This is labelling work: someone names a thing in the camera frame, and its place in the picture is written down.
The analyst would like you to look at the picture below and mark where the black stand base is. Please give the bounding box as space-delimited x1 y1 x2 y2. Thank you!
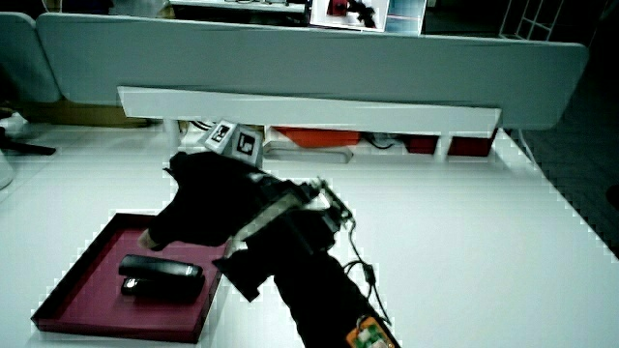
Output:
0 126 57 158

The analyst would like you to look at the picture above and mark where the person's right hand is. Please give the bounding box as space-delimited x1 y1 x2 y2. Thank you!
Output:
137 119 357 304

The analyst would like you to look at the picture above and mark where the person's right forearm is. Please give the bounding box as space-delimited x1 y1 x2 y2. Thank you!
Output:
273 241 402 348

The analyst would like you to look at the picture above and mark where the blue grey card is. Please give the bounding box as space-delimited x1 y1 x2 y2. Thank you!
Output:
384 0 428 37

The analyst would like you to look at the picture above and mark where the short grey divider panel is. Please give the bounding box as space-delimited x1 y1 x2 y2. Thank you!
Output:
0 12 62 104

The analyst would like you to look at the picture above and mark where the dark red square plate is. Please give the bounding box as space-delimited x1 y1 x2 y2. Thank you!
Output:
30 212 229 345

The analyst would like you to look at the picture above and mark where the black glove cable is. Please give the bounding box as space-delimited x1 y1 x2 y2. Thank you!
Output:
338 219 393 326

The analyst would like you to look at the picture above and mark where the white framed picture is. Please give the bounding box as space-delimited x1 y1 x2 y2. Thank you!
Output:
309 0 391 33

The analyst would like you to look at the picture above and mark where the dark red box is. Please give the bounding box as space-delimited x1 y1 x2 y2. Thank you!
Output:
404 129 499 158

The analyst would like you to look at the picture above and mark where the white wire rack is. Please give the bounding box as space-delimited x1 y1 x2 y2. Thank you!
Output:
498 0 568 43

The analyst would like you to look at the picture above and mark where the orange red box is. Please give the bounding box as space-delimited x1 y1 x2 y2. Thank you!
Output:
273 126 362 149

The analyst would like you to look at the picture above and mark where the orange green sensor board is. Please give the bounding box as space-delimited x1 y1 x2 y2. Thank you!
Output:
344 315 396 348

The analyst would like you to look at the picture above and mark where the flat white keyboard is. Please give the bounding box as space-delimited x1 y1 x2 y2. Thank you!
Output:
262 145 355 164

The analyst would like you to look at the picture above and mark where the brown cardboard box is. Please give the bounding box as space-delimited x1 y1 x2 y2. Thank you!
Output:
17 99 152 130

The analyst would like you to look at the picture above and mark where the black stapler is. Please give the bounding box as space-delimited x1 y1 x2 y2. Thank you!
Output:
118 254 206 304

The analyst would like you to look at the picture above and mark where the long grey divider panel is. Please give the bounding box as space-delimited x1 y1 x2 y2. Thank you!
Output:
36 13 590 131

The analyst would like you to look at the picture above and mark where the white desk riser shelf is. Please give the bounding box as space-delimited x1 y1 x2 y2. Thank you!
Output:
117 85 503 163

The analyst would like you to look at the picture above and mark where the clear plastic container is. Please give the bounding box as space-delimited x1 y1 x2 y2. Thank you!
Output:
0 148 15 191

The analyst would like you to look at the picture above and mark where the black cable coil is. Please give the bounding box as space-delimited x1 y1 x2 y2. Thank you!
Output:
361 131 398 151

